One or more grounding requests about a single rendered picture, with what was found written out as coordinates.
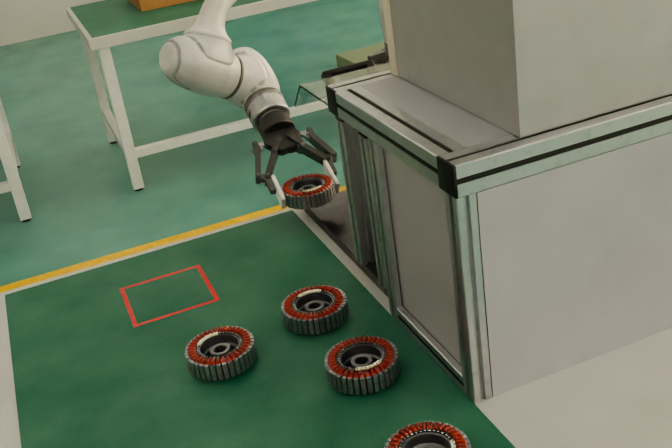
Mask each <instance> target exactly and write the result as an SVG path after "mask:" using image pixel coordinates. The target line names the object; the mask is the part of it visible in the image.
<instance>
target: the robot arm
mask: <svg viewBox="0 0 672 448"><path fill-rule="evenodd" d="M236 1H237V0H205V1H204V3H203V5H202V7H201V10H200V12H199V15H198V17H197V20H196V22H195V24H194V25H193V26H192V27H191V28H189V29H188V30H185V32H184V35H183V36H182V35H179V36H175V37H173V38H171V39H169V40H168V41H166V42H165V43H164V45H163V46H162V48H161V50H160V53H159V65H160V67H161V70H162V72H163V74H164V75H165V76H166V77H167V78H168V79H169V80H170V81H171V82H173V83H174V84H176V85H178V86H180V87H182V88H184V89H186V90H189V91H191V92H194V93H197V94H200V95H204V96H209V97H217V98H221V99H224V100H227V101H229V102H231V103H233V104H234V105H236V106H237V107H239V108H241V109H244V110H245V113H246V115H247V116H248V118H249V120H250V122H251V124H252V126H253V128H254V129H255V130H256V131H258V132H259V133H260V135H261V137H262V139H263V142H260V143H258V142H256V141H253V142H252V152H253V154H254V156H255V182H256V184H260V183H265V186H267V187H268V189H269V192H270V194H272V195H273V194H276V196H277V198H278V201H279V203H280V205H281V207H282V208H283V209H284V208H286V198H285V196H284V194H283V192H282V190H281V188H280V186H279V183H278V181H277V179H276V177H275V175H274V174H273V171H274V168H275V164H276V161H277V159H278V155H281V156H283V155H286V154H288V153H294V152H297V153H299V154H303V155H305V156H307V157H309V158H311V159H312V160H314V161H316V162H318V163H320V164H321V165H323V171H324V173H325V175H328V176H330V177H332V178H333V179H334V182H335V189H336V193H337V192H339V186H340V183H339V181H338V179H337V177H336V174H337V170H336V168H335V166H334V164H333V163H335V162H336V159H337V152H336V151H335V150H334V149H332V148H331V147H330V146H329V145H328V144H327V143H325V142H324V141H323V140H322V139H321V138H320V137H318V136H317V135H316V134H315V133H314V131H313V129H312V127H307V129H306V130H304V131H299V130H297V129H296V128H295V126H294V124H293V122H292V120H291V118H290V109H289V107H288V105H287V104H286V102H285V100H284V97H283V95H282V94H281V92H280V85H279V82H278V80H277V78H276V76H275V74H274V72H273V70H272V68H271V67H270V65H269V64H268V62H267V61H266V60H265V58H264V57H263V56H262V55H261V54H260V53H258V52H257V51H256V50H254V49H252V48H250V47H239V48H236V49H234V50H232V46H231V42H232V41H231V40H230V38H229V37H228V35H227V34H226V30H225V21H226V17H227V14H228V11H229V9H230V8H231V6H232V5H233V4H234V3H235V2H236ZM378 9H379V18H380V24H381V30H382V34H383V38H384V48H381V50H380V51H377V52H375V53H372V54H369V55H368V60H373V63H374V64H378V63H387V62H389V54H388V45H387V36H386V28H385V19H384V11H383V2H382V0H378ZM301 138H305V139H306V141H309V142H310V144H311V145H313V146H314V147H315V148H314V147H312V146H310V145H308V144H307V143H305V141H304V140H302V139H301ZM298 145H299V147H298ZM263 148H266V149H267V150H269V151H271V155H270V158H269V161H268V165H267V168H266V172H265V174H261V153H262V152H263Z"/></svg>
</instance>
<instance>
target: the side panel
mask: <svg viewBox="0 0 672 448"><path fill-rule="evenodd" d="M367 139H368V146H369V154H370V161H371V169H372V177H373V184H374V192H375V199H376V207H377V215H378V222H379V230H380V237H381V245H382V252H383V260H384V268H385V275H386V283H387V290H388V298H389V306H390V313H391V316H392V317H393V318H395V320H396V321H397V322H398V323H399V324H400V325H401V326H402V327H403V328H404V329H405V330H406V331H407V333H408V334H409V335H410V336H411V337H412V338H413V339H414V340H415V341H416V342H417V343H418V344H419V345H420V346H421V347H422V349H423V350H424V351H425V352H426V353H427V354H428V355H429V356H430V357H431V358H432V359H433V360H434V361H435V362H436V363H437V364H438V366H439V367H440V368H441V369H442V370H443V371H444V372H445V373H446V374H447V375H448V376H449V377H450V378H451V379H452V380H453V382H454V383H455V384H456V385H457V386H458V387H459V388H460V389H461V390H462V391H463V392H464V393H465V394H466V395H467V396H468V397H470V400H471V401H472V402H473V403H474V404H477V403H480V402H481V398H483V397H484V398H485V399H486V400H487V399H490V398H492V387H491V374H490V362H489V349H488V337H487V324H486V311H485V299H484V286H483V274H482V261H481V249H480V236H479V223H478V211H477V198H476V193H473V194H470V195H467V196H464V197H460V198H458V199H455V198H454V197H452V196H451V195H449V194H448V193H446V192H445V191H443V190H442V189H441V188H439V186H437V185H436V184H434V183H433V182H431V181H430V180H429V179H427V178H426V177H424V176H423V175H421V174H420V173H418V172H417V171H416V170H414V169H413V168H411V167H410V166H408V165H407V164H405V163H404V162H403V161H401V160H400V159H398V158H397V157H395V156H394V155H393V154H391V153H390V152H388V151H387V150H385V149H384V148H382V147H381V146H380V145H378V144H377V143H375V142H374V141H372V140H371V139H369V138H367Z"/></svg>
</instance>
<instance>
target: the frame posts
mask: <svg viewBox="0 0 672 448"><path fill-rule="evenodd" d="M335 118H336V124H337V131H338V138H339V145H340V152H341V159H342V165H343V172H344V179H345V186H346V193H347V200H348V206H349V213H350V220H351V227H352V234H353V241H354V248H355V254H356V260H357V261H358V262H359V261H360V264H361V265H362V266H364V265H367V264H368V262H369V261H370V262H371V263H373V262H376V267H377V274H378V281H379V283H380V284H381V285H382V284H383V287H384V288H385V289H387V283H386V275H385V268H384V260H383V252H382V245H381V237H380V230H379V222H378V215H377V207H376V199H375V192H374V184H373V177H372V169H371V161H370V154H369V146H368V139H367V138H368V137H367V136H365V135H364V134H362V133H361V132H359V131H358V130H356V129H355V128H354V127H352V126H351V125H349V124H348V123H346V122H345V121H343V120H342V119H341V118H338V117H337V116H335Z"/></svg>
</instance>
